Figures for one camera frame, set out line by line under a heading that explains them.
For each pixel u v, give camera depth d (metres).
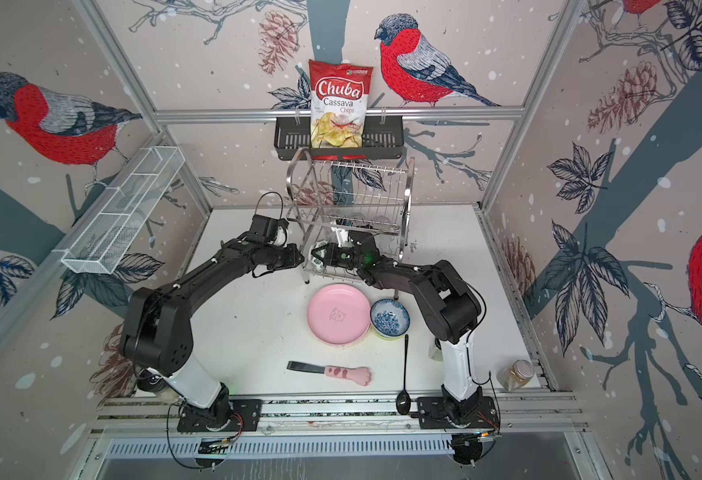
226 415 0.71
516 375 0.71
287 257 0.82
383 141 1.07
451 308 0.52
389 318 0.88
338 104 0.84
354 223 0.84
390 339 0.83
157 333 0.46
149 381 0.70
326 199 1.21
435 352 0.78
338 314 0.90
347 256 0.81
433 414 0.73
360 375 0.80
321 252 0.88
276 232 0.76
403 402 0.76
